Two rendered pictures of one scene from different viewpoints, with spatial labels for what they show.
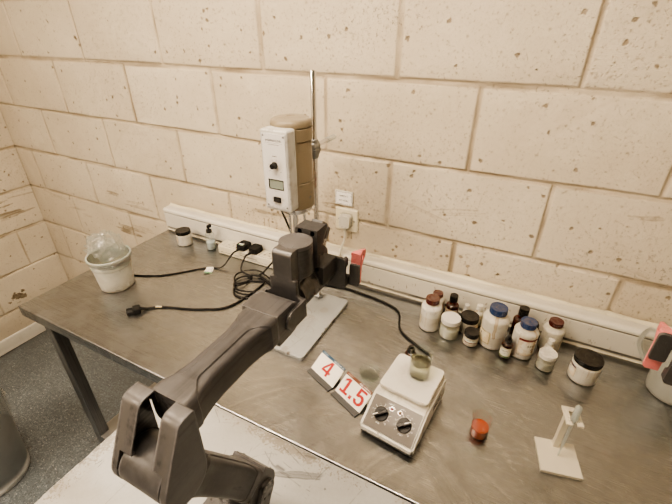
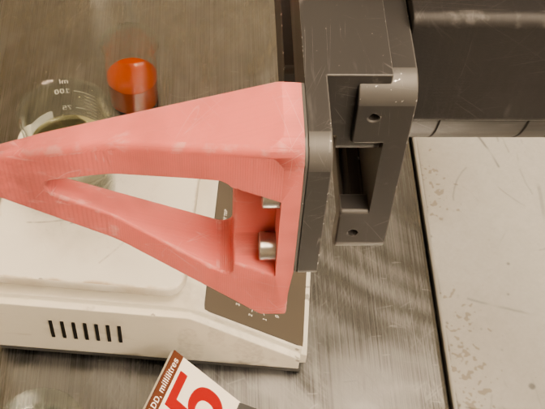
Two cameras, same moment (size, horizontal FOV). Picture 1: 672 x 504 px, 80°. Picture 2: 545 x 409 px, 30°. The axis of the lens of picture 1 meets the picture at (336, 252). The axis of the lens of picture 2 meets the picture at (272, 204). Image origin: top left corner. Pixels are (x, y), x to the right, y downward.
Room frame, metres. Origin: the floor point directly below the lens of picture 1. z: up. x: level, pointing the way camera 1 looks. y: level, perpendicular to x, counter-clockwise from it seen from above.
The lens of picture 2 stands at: (0.78, 0.19, 1.50)
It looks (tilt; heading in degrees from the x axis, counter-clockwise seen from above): 53 degrees down; 236
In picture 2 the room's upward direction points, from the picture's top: 5 degrees clockwise
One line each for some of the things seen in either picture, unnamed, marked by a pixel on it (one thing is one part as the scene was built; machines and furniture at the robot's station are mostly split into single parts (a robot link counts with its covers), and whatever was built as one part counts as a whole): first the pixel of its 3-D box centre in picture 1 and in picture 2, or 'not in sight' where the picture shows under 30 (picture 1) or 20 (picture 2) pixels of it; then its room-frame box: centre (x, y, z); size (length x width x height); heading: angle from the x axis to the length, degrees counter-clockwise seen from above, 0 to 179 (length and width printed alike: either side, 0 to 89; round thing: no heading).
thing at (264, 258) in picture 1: (261, 256); not in sight; (1.33, 0.29, 0.92); 0.40 x 0.06 x 0.04; 63
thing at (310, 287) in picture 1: (298, 286); not in sight; (0.58, 0.07, 1.31); 0.07 x 0.06 x 0.07; 153
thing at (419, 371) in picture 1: (419, 363); (75, 150); (0.67, -0.19, 1.02); 0.06 x 0.05 x 0.08; 138
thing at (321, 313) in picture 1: (299, 318); not in sight; (0.98, 0.11, 0.91); 0.30 x 0.20 x 0.01; 153
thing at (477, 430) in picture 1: (480, 424); (131, 71); (0.58, -0.33, 0.93); 0.04 x 0.04 x 0.06
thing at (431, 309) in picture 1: (431, 312); not in sight; (0.95, -0.29, 0.95); 0.06 x 0.06 x 0.11
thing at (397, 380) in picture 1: (412, 378); (99, 204); (0.67, -0.18, 0.98); 0.12 x 0.12 x 0.01; 57
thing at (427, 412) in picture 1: (406, 398); (143, 247); (0.64, -0.17, 0.94); 0.22 x 0.13 x 0.08; 147
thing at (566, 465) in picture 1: (565, 439); not in sight; (0.52, -0.47, 0.96); 0.08 x 0.08 x 0.13; 75
